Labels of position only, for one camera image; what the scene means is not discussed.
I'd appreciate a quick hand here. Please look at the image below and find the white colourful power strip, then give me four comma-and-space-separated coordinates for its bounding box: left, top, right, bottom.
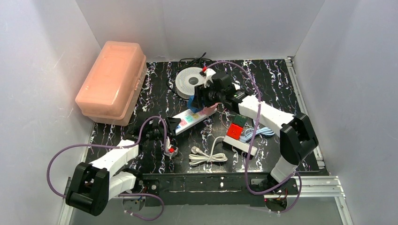
173, 109, 216, 135

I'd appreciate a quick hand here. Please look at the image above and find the red cube adapter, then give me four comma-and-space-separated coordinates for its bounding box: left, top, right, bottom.
226, 123, 243, 140

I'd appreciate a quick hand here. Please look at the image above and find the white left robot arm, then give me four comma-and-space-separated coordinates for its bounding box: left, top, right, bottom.
65, 116, 182, 216

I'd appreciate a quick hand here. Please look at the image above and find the pink cube adapter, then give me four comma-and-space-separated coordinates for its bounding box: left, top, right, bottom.
202, 103, 219, 114

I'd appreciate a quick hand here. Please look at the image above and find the black cable behind speaker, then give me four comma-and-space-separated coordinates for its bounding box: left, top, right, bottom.
166, 52, 215, 94

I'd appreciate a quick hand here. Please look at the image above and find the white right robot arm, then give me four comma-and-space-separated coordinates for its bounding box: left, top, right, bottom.
191, 69, 319, 183

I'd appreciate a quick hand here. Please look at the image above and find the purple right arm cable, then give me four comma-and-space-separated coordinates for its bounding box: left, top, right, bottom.
207, 60, 302, 215

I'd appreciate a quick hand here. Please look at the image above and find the light blue cable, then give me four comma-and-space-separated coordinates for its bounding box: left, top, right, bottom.
239, 126, 276, 143

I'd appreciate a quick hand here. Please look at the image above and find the white perforated round speaker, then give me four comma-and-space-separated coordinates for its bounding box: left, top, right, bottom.
175, 67, 206, 99

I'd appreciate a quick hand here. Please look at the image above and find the pink translucent storage box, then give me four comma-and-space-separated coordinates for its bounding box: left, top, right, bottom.
75, 41, 147, 126

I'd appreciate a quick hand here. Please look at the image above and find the white small power strip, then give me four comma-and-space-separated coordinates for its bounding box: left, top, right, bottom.
222, 136, 249, 154

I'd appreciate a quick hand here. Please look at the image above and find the blue cube adapter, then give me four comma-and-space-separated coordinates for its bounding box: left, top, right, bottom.
187, 95, 203, 113

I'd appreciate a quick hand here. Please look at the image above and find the white plug with cable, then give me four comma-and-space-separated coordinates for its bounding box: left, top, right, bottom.
188, 136, 228, 167

